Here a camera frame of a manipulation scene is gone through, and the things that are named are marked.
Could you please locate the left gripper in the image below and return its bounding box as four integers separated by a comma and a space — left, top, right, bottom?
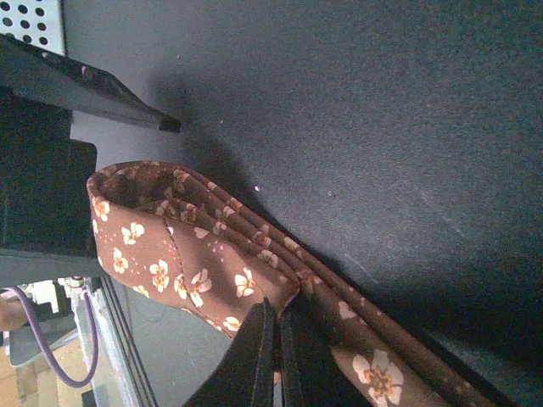
1, 35, 181, 287

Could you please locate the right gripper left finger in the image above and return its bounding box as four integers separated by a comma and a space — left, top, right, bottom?
185, 299, 276, 407

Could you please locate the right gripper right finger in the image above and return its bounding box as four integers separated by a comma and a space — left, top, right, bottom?
279, 305, 371, 407

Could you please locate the brown floral tie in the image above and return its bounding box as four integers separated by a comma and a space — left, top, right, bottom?
87, 161, 501, 406

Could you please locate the white basket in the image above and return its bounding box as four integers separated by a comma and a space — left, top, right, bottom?
1, 0, 66, 56

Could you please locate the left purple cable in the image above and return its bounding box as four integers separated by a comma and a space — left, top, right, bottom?
0, 286, 101, 389

